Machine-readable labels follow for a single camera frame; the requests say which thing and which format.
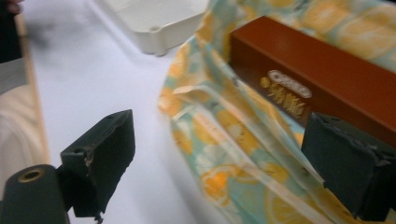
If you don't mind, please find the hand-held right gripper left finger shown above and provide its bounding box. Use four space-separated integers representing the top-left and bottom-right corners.
57 109 136 218

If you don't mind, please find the long brown box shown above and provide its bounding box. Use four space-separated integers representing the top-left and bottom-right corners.
228 16 396 148

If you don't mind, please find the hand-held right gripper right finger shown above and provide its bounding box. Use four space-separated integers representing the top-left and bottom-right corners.
301 112 396 222

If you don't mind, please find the white plastic tray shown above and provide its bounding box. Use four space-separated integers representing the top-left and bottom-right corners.
92 0 210 57

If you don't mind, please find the lemon print plastic bag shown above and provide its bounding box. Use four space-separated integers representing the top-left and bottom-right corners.
158 0 396 224

